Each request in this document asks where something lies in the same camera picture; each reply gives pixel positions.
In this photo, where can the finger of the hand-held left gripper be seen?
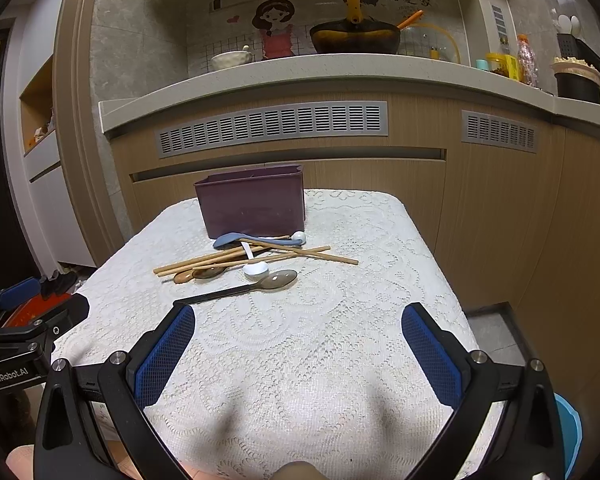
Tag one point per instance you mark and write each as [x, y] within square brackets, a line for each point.
[20, 291]
[67, 312]

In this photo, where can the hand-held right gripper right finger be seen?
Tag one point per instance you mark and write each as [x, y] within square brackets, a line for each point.
[432, 355]

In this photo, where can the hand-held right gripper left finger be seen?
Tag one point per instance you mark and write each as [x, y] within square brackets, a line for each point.
[165, 355]

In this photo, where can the white ceramic spoon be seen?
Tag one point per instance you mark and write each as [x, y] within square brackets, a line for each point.
[256, 270]

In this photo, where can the blue plastic spoon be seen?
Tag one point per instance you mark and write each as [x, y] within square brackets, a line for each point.
[227, 240]

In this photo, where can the purple plastic utensil container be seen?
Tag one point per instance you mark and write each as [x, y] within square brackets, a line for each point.
[250, 205]

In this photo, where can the red object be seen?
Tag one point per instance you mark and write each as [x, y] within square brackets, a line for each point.
[27, 314]

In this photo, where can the dark shoe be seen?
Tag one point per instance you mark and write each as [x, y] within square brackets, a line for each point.
[60, 282]

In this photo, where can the brown translucent spoon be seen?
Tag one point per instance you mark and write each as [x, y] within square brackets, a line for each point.
[209, 272]

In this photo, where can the white lace tablecloth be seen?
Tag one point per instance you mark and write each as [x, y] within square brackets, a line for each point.
[305, 360]

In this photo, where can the blue plastic stool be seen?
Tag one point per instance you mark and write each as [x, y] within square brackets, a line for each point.
[569, 435]

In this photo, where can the short grey vent grille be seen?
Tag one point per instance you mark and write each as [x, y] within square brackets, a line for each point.
[499, 131]

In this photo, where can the long grey vent grille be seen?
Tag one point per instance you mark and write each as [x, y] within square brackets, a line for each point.
[272, 127]

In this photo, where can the teal cup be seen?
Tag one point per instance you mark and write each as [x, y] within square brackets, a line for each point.
[482, 64]

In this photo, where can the yellow jar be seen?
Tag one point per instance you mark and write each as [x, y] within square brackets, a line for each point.
[502, 66]

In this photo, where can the white ceramic bowl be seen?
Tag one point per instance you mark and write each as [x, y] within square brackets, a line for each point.
[230, 61]

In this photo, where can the black pot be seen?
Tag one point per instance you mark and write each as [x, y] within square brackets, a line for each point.
[577, 85]

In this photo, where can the orange-capped plastic bottle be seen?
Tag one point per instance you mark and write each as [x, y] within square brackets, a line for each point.
[527, 62]

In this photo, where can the glass pot lid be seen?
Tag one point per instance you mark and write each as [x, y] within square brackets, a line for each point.
[422, 42]

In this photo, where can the orange spatula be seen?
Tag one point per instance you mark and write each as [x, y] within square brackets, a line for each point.
[410, 19]

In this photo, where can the black utensil rack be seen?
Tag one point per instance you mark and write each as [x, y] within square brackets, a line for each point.
[582, 50]

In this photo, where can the white pipe cover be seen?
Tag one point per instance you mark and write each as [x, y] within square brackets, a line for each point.
[482, 15]

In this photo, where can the wall niche shelf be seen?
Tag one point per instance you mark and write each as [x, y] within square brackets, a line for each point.
[40, 95]

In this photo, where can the cartoon figure wall sticker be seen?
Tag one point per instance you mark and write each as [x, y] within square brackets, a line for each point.
[277, 35]

